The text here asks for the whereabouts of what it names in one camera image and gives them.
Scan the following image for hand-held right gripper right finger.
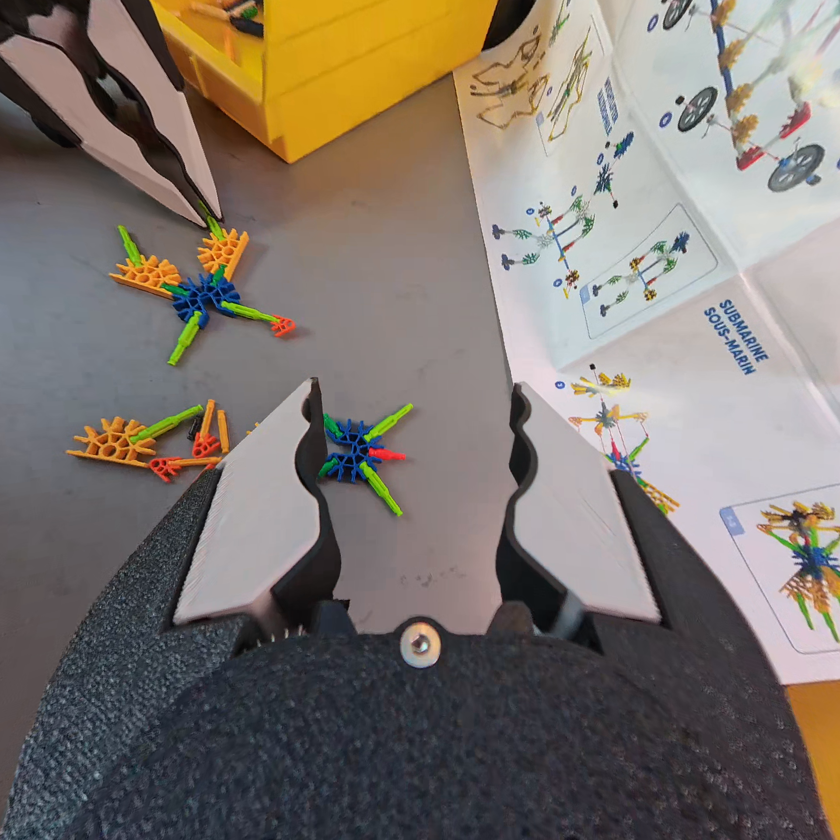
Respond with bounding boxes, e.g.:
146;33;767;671
493;382;662;639

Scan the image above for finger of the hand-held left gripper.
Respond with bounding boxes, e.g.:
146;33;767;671
85;0;225;223
0;0;211;228

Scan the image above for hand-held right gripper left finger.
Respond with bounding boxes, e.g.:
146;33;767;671
172;377;343;634

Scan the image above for small blue connector green rods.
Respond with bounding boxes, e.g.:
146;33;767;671
318;403;414;517

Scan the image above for large blue connector fan assembly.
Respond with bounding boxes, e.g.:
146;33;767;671
109;223;296;366

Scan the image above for grey desk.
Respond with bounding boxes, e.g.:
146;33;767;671
0;75;526;798

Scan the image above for pile of toy pieces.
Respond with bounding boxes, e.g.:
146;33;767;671
187;0;265;39

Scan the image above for toy instruction sheet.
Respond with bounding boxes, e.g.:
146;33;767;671
453;0;840;686

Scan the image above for yellow fan connector green rod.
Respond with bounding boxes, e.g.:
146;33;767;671
66;405;206;468

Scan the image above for yellow storage bin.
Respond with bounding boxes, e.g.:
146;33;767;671
151;0;500;164

